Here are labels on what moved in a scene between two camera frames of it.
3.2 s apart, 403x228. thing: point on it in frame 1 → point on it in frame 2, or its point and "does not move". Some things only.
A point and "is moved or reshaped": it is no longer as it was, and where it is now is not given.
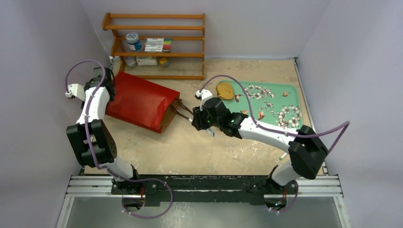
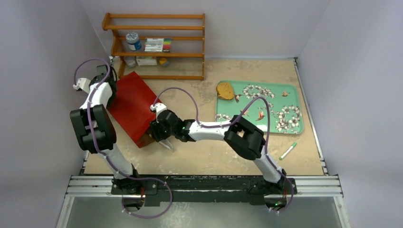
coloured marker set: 158,44 does not move
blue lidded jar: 134,43 does not move
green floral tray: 278,105 does not move
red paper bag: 139,102 is moved or reshaped
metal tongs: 207,130 → 167,144
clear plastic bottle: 130,61 does not move
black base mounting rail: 204,190 does not move
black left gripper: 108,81 does not move
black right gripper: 198,118 → 160,134
